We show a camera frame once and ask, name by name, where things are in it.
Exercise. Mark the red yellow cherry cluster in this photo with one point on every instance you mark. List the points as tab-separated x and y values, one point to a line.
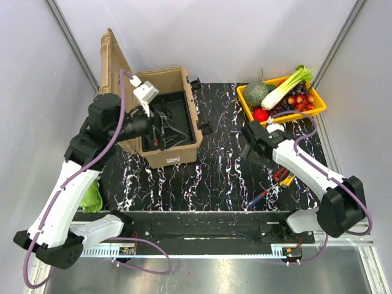
301	102

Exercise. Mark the napa cabbage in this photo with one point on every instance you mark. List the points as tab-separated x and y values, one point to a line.
92	201

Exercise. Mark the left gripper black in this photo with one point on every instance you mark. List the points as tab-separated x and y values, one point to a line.
168	142

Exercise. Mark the black tool box tray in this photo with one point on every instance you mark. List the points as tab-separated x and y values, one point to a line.
175	106

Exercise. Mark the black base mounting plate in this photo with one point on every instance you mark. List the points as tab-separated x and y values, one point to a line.
215	248

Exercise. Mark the black marble pattern mat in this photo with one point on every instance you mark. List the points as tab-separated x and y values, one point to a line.
219	180

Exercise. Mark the dark grape bunch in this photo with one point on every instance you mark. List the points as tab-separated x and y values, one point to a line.
282	105

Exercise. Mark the avocado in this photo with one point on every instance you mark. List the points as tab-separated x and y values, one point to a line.
271	88

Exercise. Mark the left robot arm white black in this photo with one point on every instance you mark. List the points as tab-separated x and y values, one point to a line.
50	237

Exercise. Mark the red apple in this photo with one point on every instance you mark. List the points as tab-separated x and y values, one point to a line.
260	115

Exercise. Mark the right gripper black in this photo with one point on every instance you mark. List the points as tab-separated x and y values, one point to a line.
248	152

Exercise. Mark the yellow utility knife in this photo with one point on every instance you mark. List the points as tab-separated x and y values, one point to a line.
285	183

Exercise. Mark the tan plastic tool box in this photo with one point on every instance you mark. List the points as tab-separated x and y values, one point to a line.
165	80

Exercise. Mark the green melon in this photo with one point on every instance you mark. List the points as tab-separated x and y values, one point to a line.
254	93

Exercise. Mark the yellow plastic tray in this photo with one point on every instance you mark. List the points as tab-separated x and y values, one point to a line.
286	116

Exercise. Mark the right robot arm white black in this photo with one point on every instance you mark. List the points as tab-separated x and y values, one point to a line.
342	200

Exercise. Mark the leek with green leaves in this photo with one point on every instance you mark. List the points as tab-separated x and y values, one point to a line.
273	98

